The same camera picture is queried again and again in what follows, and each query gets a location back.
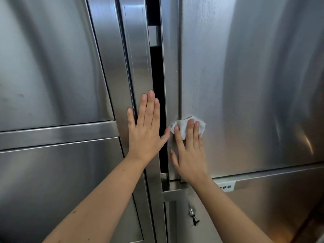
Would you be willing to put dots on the person's right hand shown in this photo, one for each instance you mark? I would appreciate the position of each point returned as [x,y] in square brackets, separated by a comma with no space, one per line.
[191,159]

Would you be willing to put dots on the person's left hand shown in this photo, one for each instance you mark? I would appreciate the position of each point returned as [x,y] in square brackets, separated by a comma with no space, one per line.
[145,139]

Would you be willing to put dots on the person's right middle finger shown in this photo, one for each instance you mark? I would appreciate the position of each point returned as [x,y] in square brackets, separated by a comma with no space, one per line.
[190,132]

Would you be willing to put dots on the person's right little finger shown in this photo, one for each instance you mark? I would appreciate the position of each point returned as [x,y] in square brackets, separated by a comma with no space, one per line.
[201,141]

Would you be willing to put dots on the person's left middle finger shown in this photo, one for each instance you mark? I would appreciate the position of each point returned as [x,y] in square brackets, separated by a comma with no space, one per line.
[149,108]

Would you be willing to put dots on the person's left little finger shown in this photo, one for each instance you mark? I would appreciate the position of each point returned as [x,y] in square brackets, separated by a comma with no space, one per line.
[131,118]

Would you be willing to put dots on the person's left thumb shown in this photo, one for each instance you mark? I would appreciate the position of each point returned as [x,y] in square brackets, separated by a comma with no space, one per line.
[165,136]

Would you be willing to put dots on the person's right thumb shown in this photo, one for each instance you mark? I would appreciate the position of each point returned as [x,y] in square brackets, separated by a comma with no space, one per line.
[174,160]

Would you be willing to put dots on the white wet wipe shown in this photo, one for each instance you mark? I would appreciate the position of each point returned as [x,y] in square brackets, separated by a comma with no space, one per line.
[182,125]

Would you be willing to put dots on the person's left forearm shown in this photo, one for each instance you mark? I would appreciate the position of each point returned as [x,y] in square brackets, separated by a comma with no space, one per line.
[101,207]

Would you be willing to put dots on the person's right forearm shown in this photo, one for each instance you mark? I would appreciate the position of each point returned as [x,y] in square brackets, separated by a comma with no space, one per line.
[225,215]

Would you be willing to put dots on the white paper label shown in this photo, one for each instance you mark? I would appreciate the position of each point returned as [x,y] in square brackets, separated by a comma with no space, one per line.
[226,186]

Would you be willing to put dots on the silver door lock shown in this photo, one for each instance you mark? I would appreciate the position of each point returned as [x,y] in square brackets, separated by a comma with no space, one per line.
[191,210]

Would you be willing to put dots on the black key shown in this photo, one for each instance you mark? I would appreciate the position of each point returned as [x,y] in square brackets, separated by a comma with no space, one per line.
[195,221]

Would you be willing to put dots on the stainless steel cabinet door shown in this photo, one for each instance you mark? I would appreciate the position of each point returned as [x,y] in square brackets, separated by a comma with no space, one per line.
[248,80]
[265,202]
[50,189]
[50,60]

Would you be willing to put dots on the stainless steel cabinet frame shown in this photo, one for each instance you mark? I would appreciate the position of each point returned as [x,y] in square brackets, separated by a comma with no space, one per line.
[119,73]

